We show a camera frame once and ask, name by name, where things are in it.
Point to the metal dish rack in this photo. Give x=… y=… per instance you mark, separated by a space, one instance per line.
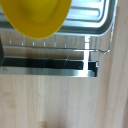
x=88 y=16

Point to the yellow bowl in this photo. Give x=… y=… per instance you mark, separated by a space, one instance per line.
x=36 y=16

